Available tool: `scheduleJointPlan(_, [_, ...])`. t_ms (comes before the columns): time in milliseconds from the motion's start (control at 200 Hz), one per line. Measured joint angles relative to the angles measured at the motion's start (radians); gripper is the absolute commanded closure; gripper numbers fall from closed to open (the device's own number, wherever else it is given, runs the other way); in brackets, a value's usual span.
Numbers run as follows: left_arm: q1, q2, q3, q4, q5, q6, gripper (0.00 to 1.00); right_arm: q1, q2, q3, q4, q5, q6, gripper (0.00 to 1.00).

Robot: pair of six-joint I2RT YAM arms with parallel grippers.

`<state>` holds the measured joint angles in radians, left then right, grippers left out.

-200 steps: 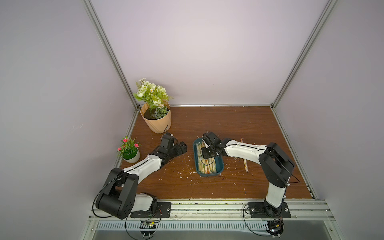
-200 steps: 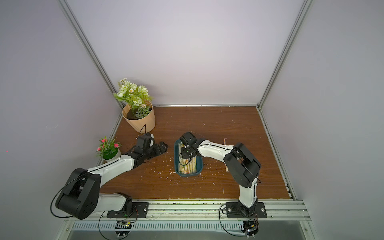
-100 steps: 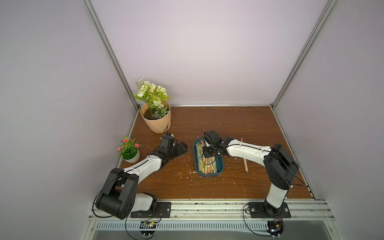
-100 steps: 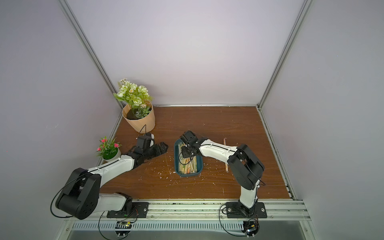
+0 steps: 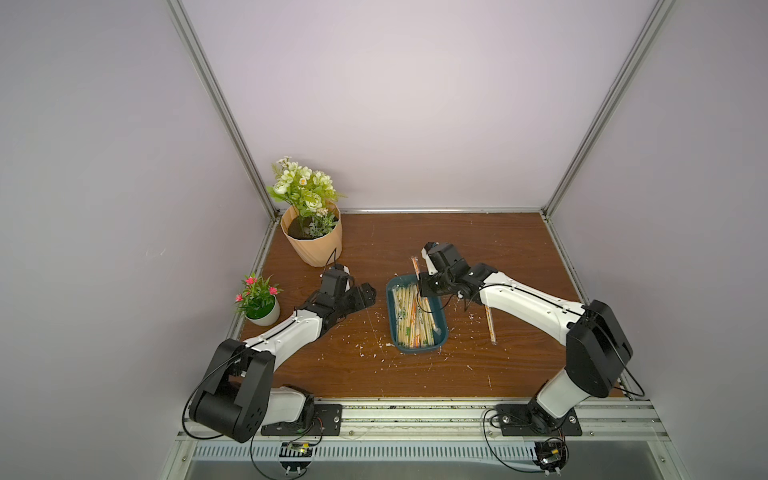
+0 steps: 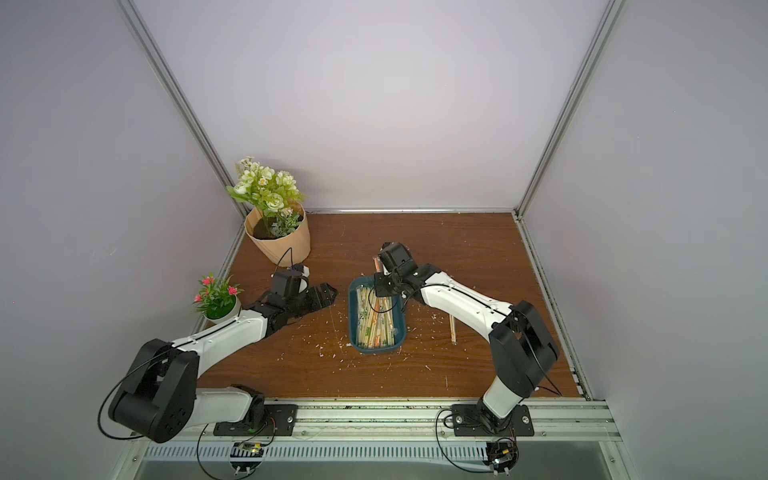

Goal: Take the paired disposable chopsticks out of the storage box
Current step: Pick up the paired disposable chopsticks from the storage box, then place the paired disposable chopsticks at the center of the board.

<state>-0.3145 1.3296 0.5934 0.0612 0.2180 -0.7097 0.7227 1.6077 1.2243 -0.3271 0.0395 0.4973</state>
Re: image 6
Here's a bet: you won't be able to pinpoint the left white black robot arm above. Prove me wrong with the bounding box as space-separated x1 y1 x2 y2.
99 264 338 443

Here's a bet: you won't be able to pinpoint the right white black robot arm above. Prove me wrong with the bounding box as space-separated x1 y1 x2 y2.
374 242 560 426

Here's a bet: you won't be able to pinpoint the wrapped chopsticks pile in box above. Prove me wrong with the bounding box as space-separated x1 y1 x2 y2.
356 286 397 350

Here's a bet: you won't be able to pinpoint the teal plastic storage box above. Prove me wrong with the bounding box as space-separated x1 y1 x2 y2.
348 275 407 354

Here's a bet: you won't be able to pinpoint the large beige ribbed flower pot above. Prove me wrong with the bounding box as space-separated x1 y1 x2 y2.
244 204 311 267

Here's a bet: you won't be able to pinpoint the pink flowered small plant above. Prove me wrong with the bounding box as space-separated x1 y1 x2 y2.
193 273 241 321

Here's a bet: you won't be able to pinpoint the small white pot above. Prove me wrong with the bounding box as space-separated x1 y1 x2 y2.
205 296 242 325

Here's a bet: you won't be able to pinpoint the white green artificial flowers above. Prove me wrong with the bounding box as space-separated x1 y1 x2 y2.
227 156 306 238

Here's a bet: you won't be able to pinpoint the left small circuit board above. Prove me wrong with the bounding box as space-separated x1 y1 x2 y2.
229 442 265 479

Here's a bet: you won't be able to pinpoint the small circuit board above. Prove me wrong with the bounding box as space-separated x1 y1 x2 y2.
486 438 520 475
229 442 265 479

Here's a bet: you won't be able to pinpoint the right small circuit board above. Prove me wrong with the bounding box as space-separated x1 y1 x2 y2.
486 438 520 475

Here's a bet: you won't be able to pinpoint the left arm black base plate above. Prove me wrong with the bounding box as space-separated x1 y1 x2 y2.
213 404 298 437

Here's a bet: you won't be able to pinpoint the aluminium front rail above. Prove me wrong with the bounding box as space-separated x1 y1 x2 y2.
128 398 622 444

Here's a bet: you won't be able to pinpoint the left black base cable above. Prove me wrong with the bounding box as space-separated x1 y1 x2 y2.
195 413 278 480

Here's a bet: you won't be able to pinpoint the black base cable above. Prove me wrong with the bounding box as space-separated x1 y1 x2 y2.
434 409 494 475
195 413 278 480

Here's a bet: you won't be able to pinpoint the right black base cable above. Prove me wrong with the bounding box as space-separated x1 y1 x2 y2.
434 409 494 475

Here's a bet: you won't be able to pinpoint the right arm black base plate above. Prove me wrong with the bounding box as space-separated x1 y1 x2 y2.
444 402 534 438

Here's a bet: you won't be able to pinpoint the white slotted cable duct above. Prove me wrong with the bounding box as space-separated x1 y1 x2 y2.
144 441 487 463

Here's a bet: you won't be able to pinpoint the aluminium corner frame post right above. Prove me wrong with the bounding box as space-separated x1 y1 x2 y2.
514 0 626 220

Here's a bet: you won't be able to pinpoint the aluminium corner frame post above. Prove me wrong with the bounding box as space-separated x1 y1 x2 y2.
514 0 626 220
114 0 234 189

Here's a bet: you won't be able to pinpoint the aluminium corner frame post left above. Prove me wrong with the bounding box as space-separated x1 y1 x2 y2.
114 0 234 189

